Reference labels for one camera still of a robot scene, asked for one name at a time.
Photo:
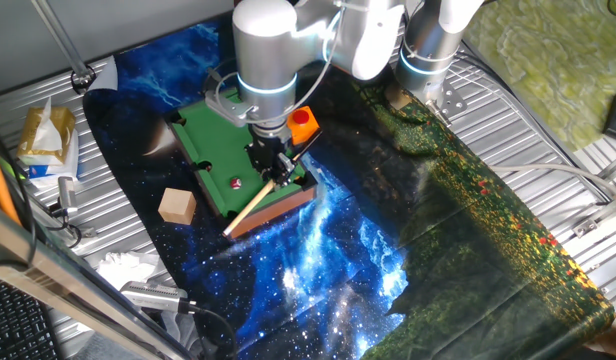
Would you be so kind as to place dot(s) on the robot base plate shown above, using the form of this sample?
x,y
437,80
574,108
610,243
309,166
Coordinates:
x,y
450,100

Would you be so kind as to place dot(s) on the black keyboard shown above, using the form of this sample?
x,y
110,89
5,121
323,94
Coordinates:
x,y
15,325

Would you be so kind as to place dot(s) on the maroon striped pool ball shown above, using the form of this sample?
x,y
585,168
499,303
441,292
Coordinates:
x,y
235,183

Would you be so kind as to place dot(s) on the yellow tissue box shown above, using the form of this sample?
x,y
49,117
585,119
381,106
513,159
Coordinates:
x,y
40,137

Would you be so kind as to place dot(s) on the aluminium frame beam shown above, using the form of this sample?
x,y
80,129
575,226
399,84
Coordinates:
x,y
63,280

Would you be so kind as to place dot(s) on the galaxy and forest printed cloth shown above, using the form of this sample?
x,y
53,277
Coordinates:
x,y
313,275

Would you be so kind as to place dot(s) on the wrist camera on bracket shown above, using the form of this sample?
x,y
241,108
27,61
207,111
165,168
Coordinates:
x,y
225,107

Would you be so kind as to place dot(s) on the green mossy mat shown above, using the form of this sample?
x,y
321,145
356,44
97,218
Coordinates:
x,y
548,60

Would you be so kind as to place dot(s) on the aluminium bracket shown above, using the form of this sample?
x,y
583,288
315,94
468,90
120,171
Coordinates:
x,y
600,215

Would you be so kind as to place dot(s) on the metal stand pole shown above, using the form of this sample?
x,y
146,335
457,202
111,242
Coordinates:
x,y
58,35

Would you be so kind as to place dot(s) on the crumpled white tissue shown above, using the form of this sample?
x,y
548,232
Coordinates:
x,y
125,267

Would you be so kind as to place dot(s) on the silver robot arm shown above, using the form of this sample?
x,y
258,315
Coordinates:
x,y
268,50

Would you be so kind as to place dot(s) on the orange box with red button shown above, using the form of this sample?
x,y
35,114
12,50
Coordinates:
x,y
303,125

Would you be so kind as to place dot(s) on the wooden pool cue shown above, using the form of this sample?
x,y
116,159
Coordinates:
x,y
248,207

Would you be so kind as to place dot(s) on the wooden cube block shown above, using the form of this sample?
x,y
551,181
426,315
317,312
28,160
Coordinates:
x,y
177,206

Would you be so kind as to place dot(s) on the mini green pool table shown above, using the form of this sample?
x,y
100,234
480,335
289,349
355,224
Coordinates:
x,y
218,150

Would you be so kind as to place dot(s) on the long silver camera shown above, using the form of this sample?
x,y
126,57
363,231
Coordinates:
x,y
150,296

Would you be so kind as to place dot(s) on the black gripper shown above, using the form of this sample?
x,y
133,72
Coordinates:
x,y
265,152

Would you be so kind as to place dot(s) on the yellow white package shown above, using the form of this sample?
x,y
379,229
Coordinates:
x,y
63,165

